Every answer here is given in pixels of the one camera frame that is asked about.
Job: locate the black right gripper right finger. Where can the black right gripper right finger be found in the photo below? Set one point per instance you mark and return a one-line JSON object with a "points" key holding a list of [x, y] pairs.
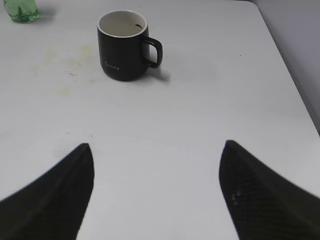
{"points": [[262, 204]]}

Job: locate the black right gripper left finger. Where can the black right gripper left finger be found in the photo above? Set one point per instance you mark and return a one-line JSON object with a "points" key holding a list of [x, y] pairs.
{"points": [[53, 206]]}

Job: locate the black ceramic mug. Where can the black ceramic mug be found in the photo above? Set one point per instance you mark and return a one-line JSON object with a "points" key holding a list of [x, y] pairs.
{"points": [[125, 49]]}

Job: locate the green plastic soda bottle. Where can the green plastic soda bottle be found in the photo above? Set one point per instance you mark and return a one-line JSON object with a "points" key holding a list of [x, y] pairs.
{"points": [[21, 11]]}

